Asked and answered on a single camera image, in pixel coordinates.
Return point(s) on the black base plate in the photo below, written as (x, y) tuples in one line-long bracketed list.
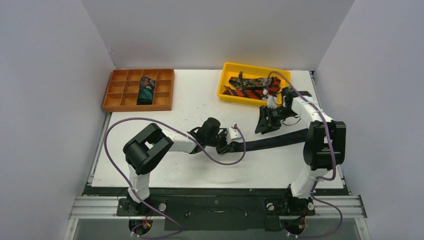
[(215, 209)]

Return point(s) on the orange wooden divider tray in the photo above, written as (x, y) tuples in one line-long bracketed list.
[(123, 87)]

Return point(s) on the rolled green patterned tie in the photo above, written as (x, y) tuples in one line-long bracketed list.
[(146, 91)]

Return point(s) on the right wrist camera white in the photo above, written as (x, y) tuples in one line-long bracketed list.
[(271, 100)]

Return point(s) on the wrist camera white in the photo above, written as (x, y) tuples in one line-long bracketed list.
[(232, 134), (271, 100)]

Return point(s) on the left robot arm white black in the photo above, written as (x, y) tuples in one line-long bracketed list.
[(145, 150)]

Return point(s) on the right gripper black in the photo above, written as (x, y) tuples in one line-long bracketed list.
[(269, 117)]

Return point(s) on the orange black striped tie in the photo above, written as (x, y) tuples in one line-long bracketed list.
[(253, 94)]

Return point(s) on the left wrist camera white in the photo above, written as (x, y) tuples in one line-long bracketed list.
[(232, 134)]

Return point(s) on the aluminium frame rail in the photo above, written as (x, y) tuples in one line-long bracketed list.
[(106, 207)]

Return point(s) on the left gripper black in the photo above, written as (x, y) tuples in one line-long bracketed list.
[(225, 147)]

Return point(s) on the navy striped tie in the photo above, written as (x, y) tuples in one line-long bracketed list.
[(287, 139)]

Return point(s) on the yellow plastic tray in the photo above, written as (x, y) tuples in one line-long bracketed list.
[(231, 69)]

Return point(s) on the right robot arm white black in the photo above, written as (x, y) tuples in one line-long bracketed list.
[(324, 146)]

